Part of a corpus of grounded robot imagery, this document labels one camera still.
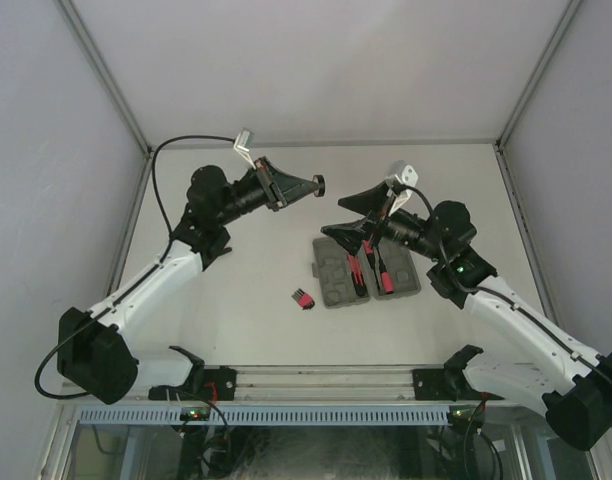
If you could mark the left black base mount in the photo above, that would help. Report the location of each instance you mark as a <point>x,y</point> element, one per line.
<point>211,384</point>

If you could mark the blue slotted cable duct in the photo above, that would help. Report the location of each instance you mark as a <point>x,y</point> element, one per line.
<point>236,415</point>

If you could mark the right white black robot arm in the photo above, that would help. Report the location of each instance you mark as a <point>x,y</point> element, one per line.
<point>566,381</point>

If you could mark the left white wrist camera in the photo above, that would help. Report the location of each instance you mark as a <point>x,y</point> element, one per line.
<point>241,146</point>

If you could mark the red hex key set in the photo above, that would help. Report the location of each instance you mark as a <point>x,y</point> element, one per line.
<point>303,299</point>

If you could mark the short red black screwdriver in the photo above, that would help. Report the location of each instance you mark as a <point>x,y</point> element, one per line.
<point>386,280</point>

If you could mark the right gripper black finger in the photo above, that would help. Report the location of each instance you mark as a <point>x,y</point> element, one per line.
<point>369,201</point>
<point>352,236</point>

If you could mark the black tape roll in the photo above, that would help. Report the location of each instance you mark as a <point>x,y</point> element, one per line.
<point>319,180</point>

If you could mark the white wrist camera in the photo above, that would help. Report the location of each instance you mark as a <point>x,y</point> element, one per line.
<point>401,179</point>
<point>241,146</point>

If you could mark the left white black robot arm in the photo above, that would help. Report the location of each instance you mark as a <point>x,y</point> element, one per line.
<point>95,350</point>

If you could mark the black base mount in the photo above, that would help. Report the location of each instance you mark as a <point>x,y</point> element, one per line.
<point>211,384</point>
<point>435,384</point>

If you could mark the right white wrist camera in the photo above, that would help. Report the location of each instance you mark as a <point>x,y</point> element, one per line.
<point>401,179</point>

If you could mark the aluminium front rail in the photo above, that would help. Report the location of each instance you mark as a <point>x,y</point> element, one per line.
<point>288,384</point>

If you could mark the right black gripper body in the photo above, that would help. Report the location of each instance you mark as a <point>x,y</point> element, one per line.
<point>380,223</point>

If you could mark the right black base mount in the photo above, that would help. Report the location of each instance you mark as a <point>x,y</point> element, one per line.
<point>435,384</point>

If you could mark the long red black screwdriver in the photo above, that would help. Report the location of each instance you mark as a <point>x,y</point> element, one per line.
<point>370,255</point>

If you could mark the red black utility knife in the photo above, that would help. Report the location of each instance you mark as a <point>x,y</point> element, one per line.
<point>357,276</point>

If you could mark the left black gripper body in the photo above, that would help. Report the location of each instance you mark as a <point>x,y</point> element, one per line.
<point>269,182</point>

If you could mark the grey plastic tool case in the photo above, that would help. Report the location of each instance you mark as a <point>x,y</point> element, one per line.
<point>332,270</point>

